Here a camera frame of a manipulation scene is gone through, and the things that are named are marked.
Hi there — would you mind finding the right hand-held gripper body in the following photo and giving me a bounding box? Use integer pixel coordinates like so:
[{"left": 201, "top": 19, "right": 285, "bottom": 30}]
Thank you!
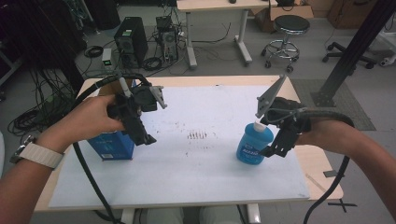
[{"left": 255, "top": 74, "right": 313, "bottom": 135}]

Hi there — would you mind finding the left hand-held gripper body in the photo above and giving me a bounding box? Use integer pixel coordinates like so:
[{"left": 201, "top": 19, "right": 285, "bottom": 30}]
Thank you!
[{"left": 106, "top": 74, "right": 168, "bottom": 131}]

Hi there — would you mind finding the blue bottle with white cap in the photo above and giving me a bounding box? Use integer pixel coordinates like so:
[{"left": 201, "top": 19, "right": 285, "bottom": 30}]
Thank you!
[{"left": 235, "top": 120, "right": 276, "bottom": 166}]

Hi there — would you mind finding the blue cardboard box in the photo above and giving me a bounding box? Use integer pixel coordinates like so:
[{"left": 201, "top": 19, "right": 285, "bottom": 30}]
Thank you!
[{"left": 87, "top": 78, "right": 138, "bottom": 161}]

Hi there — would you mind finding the person's right hand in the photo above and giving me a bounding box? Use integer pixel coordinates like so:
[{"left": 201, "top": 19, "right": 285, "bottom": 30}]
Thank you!
[{"left": 294, "top": 119, "right": 345, "bottom": 147}]

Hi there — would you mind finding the person's left hand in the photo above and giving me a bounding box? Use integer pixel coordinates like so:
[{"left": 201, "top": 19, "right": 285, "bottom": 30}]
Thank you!
[{"left": 35, "top": 94, "right": 126, "bottom": 154}]

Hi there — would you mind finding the thin wooden stick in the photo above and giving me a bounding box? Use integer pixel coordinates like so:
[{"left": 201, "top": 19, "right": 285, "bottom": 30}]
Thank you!
[{"left": 304, "top": 173, "right": 330, "bottom": 197}]

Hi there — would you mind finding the small grey power unit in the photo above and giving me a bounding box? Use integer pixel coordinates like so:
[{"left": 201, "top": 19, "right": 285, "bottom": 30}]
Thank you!
[{"left": 101, "top": 48, "right": 113, "bottom": 68}]

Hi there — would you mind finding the black tape piece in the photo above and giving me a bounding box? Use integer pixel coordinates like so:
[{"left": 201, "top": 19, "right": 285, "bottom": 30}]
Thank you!
[{"left": 322, "top": 169, "right": 346, "bottom": 179}]

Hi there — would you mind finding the grey floor mat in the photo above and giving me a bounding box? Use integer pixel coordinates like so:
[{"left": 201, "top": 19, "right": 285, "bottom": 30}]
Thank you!
[{"left": 290, "top": 77, "right": 376, "bottom": 132}]

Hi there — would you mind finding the black computer tower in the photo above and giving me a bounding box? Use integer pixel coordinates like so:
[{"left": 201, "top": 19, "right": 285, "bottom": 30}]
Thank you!
[{"left": 113, "top": 16, "right": 149, "bottom": 69}]

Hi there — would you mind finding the white table mat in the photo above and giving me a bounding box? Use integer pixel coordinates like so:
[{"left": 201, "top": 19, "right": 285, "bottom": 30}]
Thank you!
[{"left": 48, "top": 85, "right": 311, "bottom": 209}]

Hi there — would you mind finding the open computer case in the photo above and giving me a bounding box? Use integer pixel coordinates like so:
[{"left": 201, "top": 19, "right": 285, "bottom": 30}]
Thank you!
[{"left": 154, "top": 15, "right": 180, "bottom": 63}]

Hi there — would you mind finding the black tape cross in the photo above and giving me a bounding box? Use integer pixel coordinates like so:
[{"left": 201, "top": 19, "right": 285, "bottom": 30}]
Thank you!
[{"left": 327, "top": 198, "right": 359, "bottom": 215}]

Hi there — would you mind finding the black office chair base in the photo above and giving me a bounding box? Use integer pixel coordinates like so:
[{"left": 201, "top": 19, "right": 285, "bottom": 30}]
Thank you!
[{"left": 321, "top": 41, "right": 378, "bottom": 70}]

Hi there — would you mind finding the black metal stand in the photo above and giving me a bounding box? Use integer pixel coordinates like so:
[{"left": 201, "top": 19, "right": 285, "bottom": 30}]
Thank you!
[{"left": 310, "top": 0, "right": 396, "bottom": 108}]

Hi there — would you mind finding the black round stool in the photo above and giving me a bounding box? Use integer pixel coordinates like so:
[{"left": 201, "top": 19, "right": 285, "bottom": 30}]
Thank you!
[{"left": 260, "top": 14, "right": 311, "bottom": 75}]

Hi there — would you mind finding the brown cardboard box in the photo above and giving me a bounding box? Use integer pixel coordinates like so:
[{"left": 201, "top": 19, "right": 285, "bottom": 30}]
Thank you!
[{"left": 254, "top": 4, "right": 315, "bottom": 34}]

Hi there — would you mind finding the brown cabinet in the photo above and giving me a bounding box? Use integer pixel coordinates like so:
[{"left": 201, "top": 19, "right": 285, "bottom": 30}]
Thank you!
[{"left": 326, "top": 0, "right": 380, "bottom": 31}]

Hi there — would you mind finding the dark curtain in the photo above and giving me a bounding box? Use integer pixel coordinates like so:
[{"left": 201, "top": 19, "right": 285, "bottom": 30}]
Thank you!
[{"left": 0, "top": 0, "right": 88, "bottom": 92}]

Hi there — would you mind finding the white desk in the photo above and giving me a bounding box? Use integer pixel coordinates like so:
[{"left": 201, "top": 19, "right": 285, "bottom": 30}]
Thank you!
[{"left": 176, "top": 0, "right": 278, "bottom": 70}]

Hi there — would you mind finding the coiled black cable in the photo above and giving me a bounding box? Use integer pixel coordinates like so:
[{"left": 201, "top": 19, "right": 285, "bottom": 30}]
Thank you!
[
  {"left": 141, "top": 56, "right": 163, "bottom": 72},
  {"left": 83, "top": 45, "right": 105, "bottom": 59}
]

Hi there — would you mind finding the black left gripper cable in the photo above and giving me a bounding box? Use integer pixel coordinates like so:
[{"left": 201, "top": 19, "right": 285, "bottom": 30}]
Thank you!
[{"left": 70, "top": 73, "right": 153, "bottom": 224}]

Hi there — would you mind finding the bundle of black floor cables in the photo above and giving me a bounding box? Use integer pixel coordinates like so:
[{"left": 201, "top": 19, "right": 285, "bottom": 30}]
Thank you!
[{"left": 7, "top": 67, "right": 79, "bottom": 151}]

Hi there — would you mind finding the wristwatch with beige strap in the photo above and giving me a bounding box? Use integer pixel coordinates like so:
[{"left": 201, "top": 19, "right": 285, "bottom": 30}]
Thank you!
[{"left": 8, "top": 134, "right": 65, "bottom": 171}]

